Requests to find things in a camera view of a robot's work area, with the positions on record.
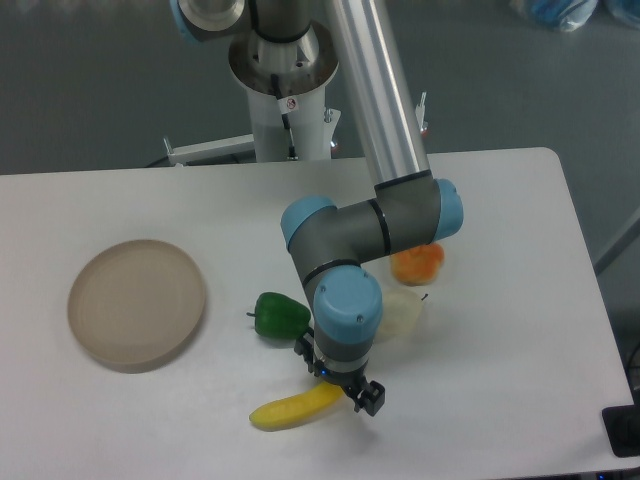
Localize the blue plastic bag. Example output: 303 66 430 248
508 0 599 33

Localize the black box at edge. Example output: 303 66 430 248
602 405 639 458

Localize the white pear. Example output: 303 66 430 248
375 289 429 342

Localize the white upright bracket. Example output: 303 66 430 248
414 91 429 138

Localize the beige round plate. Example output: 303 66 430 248
67 239 207 374

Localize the yellow banana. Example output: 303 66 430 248
249 382 344 431

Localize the green bell pepper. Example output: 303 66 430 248
247 292 311 340

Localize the white pedestal foot bar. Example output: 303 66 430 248
163 134 255 166

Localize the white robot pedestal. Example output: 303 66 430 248
229 21 340 162

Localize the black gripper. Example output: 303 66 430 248
294 327 386 416

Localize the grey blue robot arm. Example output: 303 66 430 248
167 1 464 414

